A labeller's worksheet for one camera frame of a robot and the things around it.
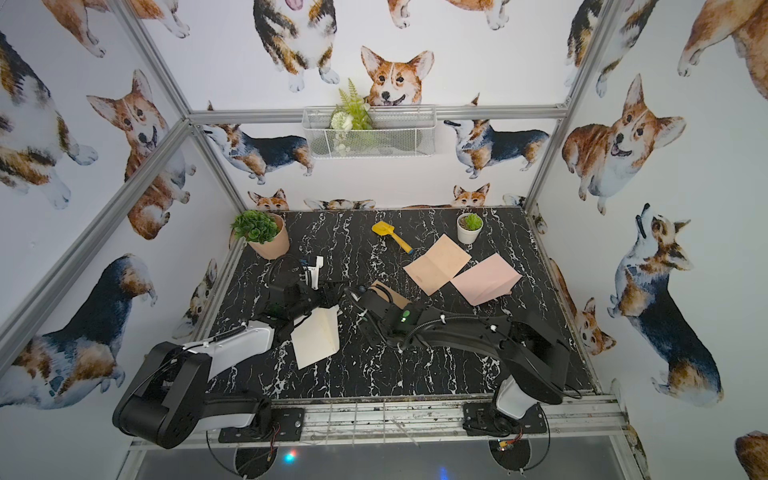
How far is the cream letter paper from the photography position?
3.37 ft

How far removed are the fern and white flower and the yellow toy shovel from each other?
0.40 metres

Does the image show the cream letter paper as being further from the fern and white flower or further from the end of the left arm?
the fern and white flower

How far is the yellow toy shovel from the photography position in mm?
1116

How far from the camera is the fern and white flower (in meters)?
0.81

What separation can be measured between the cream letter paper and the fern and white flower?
0.48m

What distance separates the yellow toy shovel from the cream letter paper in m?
0.06

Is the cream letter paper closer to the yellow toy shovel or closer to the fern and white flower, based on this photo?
the yellow toy shovel

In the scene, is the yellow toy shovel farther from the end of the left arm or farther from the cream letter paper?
the end of the left arm
